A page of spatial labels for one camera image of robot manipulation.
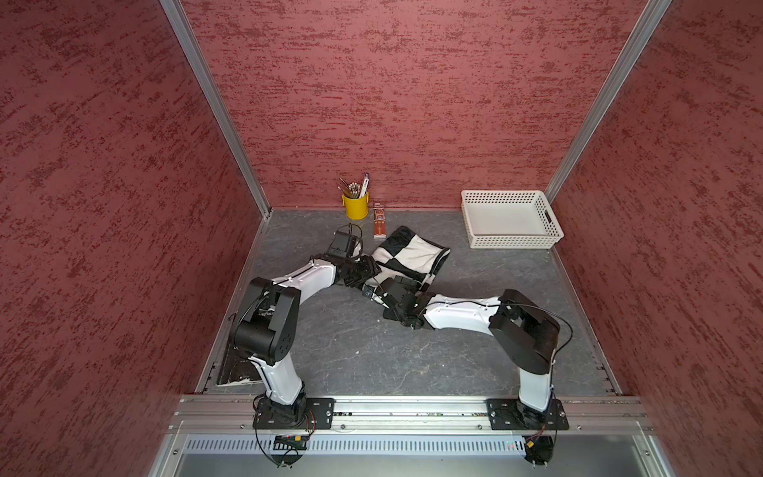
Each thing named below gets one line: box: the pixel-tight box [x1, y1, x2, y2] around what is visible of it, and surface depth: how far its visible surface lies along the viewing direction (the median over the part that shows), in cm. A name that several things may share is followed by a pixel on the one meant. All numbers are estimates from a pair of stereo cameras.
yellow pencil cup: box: [341, 191, 370, 221], surface depth 119 cm
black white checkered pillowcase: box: [364, 225, 452, 290], surface depth 106 cm
